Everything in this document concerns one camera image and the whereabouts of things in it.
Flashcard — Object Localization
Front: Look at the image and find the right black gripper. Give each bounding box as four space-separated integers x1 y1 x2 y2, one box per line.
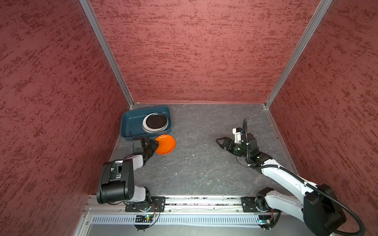
215 137 250 158

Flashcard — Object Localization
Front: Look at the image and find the orange plate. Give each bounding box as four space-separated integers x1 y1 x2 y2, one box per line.
155 135 176 155

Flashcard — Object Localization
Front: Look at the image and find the white plate black flower outline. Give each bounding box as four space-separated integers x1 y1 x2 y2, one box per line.
142 113 169 133

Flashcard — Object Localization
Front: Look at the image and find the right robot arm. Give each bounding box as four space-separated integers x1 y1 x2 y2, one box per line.
216 128 366 236

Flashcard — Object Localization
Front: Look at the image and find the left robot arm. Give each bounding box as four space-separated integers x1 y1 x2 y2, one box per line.
96 137 159 205

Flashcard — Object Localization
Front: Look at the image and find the teal plastic bin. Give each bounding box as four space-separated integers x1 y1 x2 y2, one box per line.
120 106 172 142

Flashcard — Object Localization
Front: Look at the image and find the left circuit board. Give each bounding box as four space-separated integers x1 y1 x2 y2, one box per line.
135 215 154 224

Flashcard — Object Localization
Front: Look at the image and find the circuit board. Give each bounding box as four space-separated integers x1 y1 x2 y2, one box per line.
135 215 154 224
258 215 271 225

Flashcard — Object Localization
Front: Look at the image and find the right circuit board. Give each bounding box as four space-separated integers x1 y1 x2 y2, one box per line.
258 215 271 225

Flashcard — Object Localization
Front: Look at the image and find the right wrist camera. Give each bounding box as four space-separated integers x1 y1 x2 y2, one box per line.
232 127 243 144

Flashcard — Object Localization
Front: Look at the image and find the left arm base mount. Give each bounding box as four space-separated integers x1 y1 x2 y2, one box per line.
125 196 166 213

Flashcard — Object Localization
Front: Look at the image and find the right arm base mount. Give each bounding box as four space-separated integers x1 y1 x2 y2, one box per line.
241 196 271 213

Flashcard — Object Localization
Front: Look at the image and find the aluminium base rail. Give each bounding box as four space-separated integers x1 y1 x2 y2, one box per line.
85 194 321 214

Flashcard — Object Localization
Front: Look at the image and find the left aluminium corner post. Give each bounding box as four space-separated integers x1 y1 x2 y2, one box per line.
79 0 135 110

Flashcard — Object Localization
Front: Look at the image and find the aluminium corner post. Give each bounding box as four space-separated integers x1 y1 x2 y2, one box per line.
79 0 135 110
265 0 333 109

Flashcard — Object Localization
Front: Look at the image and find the right aluminium corner post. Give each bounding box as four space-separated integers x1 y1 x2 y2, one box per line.
265 0 333 109

